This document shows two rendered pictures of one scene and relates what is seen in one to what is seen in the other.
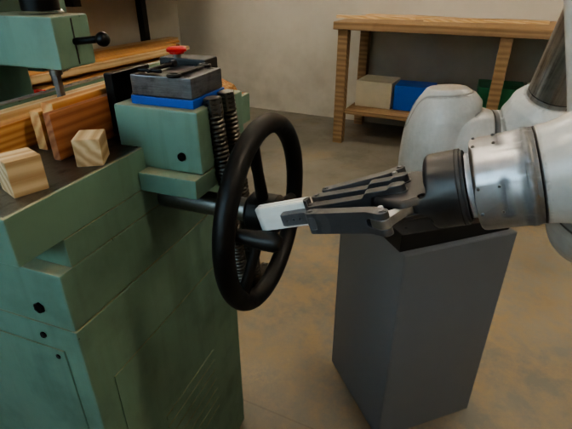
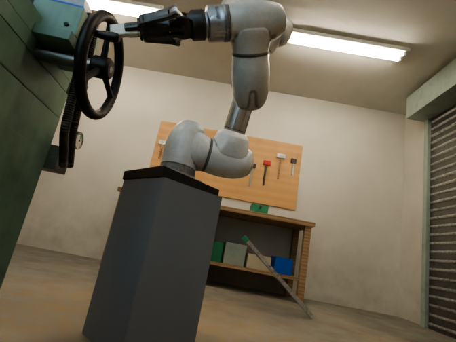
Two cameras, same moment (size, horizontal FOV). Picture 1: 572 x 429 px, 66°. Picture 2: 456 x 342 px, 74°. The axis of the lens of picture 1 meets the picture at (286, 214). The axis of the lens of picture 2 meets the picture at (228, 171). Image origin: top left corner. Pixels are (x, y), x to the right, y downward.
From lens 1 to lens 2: 77 cm
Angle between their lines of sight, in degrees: 49
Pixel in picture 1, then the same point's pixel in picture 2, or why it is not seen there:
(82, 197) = not seen: outside the picture
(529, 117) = (224, 133)
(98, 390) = not seen: outside the picture
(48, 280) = not seen: outside the picture
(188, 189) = (65, 33)
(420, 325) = (166, 240)
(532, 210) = (225, 15)
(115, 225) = (13, 22)
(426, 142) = (178, 137)
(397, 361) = (148, 269)
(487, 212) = (212, 16)
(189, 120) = (79, 9)
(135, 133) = (42, 10)
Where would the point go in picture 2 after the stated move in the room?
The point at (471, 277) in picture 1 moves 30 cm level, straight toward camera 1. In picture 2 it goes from (198, 216) to (188, 204)
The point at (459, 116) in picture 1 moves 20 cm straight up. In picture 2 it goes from (195, 127) to (204, 86)
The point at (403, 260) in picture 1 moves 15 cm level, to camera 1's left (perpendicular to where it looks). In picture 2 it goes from (162, 180) to (119, 168)
